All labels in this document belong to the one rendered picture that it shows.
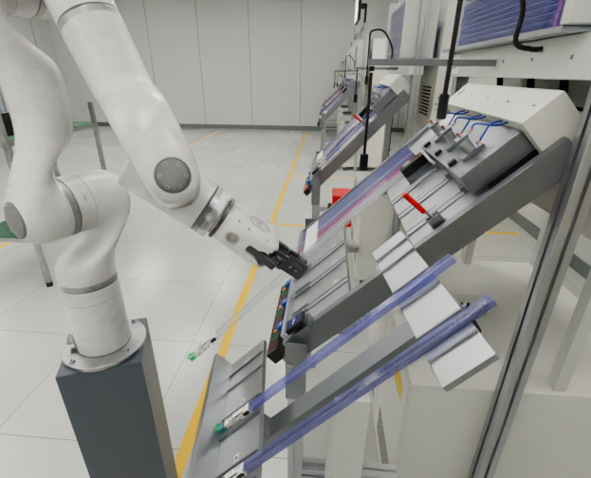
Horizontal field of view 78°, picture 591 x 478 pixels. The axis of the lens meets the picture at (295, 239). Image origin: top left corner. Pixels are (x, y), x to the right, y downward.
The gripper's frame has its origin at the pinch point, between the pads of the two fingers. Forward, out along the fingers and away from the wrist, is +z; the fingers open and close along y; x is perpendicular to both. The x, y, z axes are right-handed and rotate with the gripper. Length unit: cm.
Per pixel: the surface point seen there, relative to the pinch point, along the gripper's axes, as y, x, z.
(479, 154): 14.7, -35.8, 20.6
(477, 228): 7.3, -24.6, 27.3
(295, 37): 895, -106, -28
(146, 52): 941, 130, -294
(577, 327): 5, -22, 62
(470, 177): 11.5, -31.0, 20.8
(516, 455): 4, 14, 84
